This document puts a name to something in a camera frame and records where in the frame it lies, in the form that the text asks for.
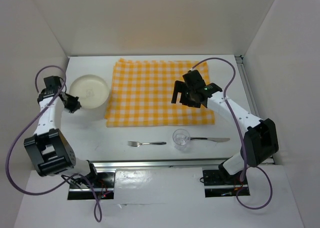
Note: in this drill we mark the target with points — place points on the silver table knife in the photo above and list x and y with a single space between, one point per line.
218 140

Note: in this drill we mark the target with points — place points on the silver fork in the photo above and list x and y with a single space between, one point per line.
138 144

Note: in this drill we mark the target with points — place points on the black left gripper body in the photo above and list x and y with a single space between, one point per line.
71 101

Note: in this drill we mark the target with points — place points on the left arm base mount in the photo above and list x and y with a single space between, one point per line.
103 184

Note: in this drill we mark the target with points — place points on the clear plastic cup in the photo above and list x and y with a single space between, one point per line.
181 140

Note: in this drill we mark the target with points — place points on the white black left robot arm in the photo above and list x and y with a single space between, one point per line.
48 149

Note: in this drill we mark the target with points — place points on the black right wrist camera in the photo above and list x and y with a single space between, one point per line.
194 80

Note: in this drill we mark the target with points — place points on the aluminium rail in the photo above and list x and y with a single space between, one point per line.
251 101
158 163

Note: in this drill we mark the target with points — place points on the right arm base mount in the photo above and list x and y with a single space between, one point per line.
218 185

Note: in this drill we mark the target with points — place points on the cream round plate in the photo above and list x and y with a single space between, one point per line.
92 91

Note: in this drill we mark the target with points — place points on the aluminium front rail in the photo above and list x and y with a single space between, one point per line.
158 163

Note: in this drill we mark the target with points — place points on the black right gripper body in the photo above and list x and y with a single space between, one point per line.
189 91

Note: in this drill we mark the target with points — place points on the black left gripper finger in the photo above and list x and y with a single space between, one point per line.
72 109
74 101

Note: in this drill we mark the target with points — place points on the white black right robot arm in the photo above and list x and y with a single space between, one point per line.
258 137

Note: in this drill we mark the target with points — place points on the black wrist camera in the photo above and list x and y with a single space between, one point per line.
194 80
52 82

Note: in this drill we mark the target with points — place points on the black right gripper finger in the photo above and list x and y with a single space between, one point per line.
179 87
184 99

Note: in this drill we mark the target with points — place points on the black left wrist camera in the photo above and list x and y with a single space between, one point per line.
52 82

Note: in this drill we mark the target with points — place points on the yellow white checkered cloth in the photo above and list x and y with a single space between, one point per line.
141 94

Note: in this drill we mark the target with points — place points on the aluminium right side rail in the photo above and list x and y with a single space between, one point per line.
251 101

